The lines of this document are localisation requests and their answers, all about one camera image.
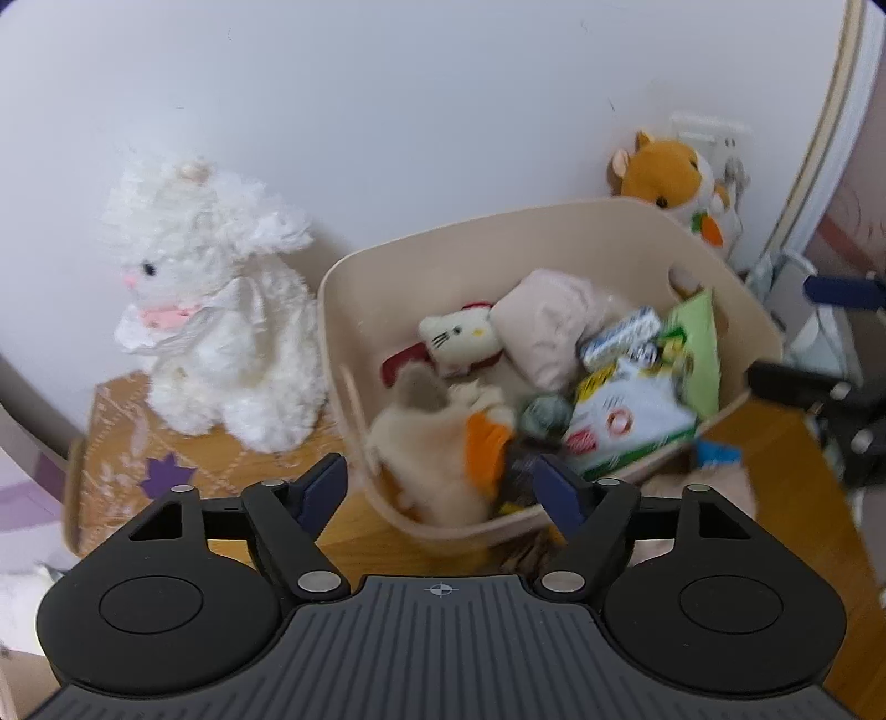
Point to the white panda snack bag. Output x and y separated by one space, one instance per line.
623 412

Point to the floral patterned box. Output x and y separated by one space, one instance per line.
130 457

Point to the white plush bunny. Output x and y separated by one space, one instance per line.
226 329

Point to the white wall socket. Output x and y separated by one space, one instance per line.
718 140

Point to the green snack bag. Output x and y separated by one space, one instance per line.
689 344

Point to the beige storage bin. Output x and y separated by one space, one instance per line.
371 304

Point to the orange hamster plush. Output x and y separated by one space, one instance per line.
680 182

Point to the white furry plush with orange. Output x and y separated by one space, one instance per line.
420 438

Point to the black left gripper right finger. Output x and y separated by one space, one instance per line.
729 611

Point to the small blue white packet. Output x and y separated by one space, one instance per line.
608 345

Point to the pink fluffy scrunchie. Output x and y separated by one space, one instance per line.
729 480

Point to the red Hello Kitty plush clip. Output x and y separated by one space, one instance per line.
454 344

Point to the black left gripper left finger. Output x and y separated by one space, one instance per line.
191 591

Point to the green knitted scrunchie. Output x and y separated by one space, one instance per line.
545 417

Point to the orange sock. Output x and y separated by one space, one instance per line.
485 453

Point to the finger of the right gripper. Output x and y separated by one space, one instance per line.
857 293
813 392

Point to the pink cloth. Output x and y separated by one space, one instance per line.
541 321

